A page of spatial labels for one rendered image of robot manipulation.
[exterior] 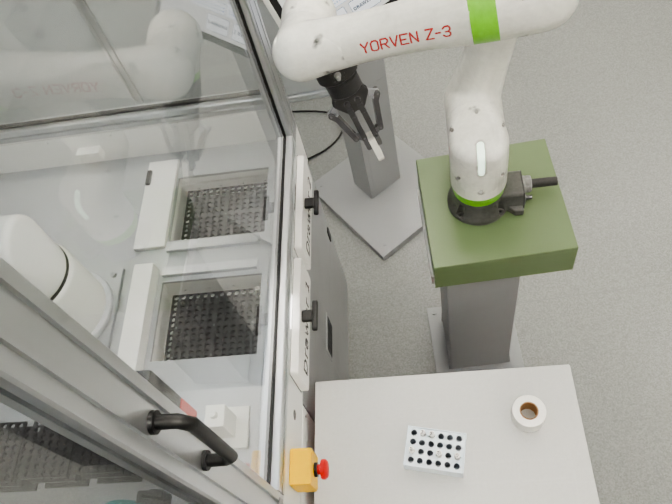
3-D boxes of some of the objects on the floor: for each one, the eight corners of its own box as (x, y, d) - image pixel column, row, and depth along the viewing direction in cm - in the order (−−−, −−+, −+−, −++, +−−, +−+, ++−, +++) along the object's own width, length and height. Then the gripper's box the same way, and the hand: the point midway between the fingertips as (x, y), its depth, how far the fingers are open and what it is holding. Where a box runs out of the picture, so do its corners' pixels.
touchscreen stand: (466, 195, 263) (467, -23, 178) (384, 260, 253) (342, 63, 168) (387, 133, 288) (354, -84, 203) (310, 190, 279) (241, -13, 193)
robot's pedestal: (508, 299, 235) (523, 169, 172) (525, 376, 219) (550, 264, 156) (427, 310, 239) (412, 186, 175) (438, 386, 223) (427, 281, 159)
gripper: (314, 97, 135) (359, 177, 150) (370, 68, 132) (409, 153, 148) (309, 81, 140) (353, 160, 156) (363, 53, 138) (402, 136, 153)
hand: (375, 145), depth 149 cm, fingers closed
